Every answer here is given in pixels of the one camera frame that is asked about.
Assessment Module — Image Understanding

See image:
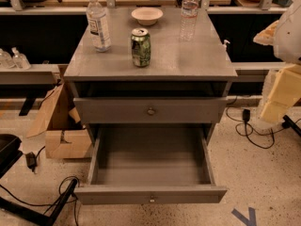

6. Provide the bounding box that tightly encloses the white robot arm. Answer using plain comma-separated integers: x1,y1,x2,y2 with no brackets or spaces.
253,0,301,124

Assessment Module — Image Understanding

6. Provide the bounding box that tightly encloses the small white pump dispenser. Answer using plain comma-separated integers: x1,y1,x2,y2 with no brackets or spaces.
223,40,230,51

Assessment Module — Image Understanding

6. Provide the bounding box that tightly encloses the black metal stand leg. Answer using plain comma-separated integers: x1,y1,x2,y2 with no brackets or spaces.
0,177,79,226

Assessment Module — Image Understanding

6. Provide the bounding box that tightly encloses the black power adapter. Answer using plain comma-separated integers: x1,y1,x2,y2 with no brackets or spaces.
25,152,37,171
243,109,250,122

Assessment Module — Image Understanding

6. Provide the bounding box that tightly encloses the labelled clear water bottle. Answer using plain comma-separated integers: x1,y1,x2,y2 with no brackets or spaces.
87,0,111,52

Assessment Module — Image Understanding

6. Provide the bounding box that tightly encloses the sanitizer pump bottle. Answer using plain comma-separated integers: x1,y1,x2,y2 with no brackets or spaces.
12,47,31,70
0,49,15,69

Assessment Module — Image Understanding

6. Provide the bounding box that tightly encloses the clear plastic water bottle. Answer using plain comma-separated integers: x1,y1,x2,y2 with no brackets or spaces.
180,0,199,41

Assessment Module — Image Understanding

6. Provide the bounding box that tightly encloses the black power adapter left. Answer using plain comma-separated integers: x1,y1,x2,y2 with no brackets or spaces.
25,152,37,171

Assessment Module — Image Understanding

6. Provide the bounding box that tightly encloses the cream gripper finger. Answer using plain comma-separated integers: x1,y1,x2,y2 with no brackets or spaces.
253,20,278,46

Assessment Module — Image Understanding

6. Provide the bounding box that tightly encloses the grey top drawer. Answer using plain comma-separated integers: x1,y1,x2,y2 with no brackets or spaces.
74,97,226,123

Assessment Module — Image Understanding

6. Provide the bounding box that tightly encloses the black power adapter right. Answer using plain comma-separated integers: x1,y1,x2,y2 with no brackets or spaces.
243,109,250,122

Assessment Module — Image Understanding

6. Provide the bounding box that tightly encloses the white paper bowl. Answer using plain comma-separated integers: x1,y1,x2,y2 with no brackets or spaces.
131,7,163,26

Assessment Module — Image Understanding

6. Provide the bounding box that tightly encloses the brown cardboard box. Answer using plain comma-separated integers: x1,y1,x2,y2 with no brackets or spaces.
25,64,93,160

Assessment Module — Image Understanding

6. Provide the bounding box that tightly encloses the black floor cable right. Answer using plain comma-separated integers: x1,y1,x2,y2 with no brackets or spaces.
225,106,301,150

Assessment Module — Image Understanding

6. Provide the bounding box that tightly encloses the green soda can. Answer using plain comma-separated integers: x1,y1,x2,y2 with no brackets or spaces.
131,27,151,67

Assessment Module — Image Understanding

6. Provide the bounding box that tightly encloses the grey drawer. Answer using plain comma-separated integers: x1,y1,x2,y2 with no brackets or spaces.
75,127,228,204
74,97,226,123

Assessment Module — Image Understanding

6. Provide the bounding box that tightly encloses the black stand leg right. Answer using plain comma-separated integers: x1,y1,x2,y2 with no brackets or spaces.
282,115,301,137

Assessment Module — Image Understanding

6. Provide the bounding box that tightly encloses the grey wooden drawer cabinet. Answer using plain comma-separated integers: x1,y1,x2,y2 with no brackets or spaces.
64,8,237,139

